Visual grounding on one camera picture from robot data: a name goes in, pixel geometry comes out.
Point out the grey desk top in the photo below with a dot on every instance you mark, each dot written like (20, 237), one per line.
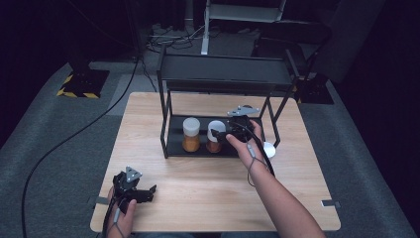
(246, 12)

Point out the white metal stand leg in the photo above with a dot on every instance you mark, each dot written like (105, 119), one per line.
(205, 29)

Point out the person's left hand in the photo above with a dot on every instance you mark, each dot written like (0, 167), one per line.
(120, 223)

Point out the brown spice jar spouted lid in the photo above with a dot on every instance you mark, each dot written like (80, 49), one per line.
(214, 145)

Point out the orange spice jar lid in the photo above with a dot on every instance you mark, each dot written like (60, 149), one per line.
(191, 135)

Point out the black two-tier metal rack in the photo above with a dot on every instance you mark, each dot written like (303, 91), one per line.
(224, 71)

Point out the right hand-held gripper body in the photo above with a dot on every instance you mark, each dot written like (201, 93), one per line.
(240, 127)

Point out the grey table edge bracket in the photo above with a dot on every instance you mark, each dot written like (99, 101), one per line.
(100, 200)
(331, 203)

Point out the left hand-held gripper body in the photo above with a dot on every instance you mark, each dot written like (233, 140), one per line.
(125, 190)

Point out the black stand base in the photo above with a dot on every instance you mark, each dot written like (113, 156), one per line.
(313, 91)

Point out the grey spice jar spouted lid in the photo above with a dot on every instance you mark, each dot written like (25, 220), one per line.
(270, 150)

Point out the black base with hazard stripes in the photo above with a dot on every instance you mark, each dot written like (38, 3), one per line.
(86, 82)

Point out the person's right hand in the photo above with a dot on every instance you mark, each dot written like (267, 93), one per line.
(254, 158)

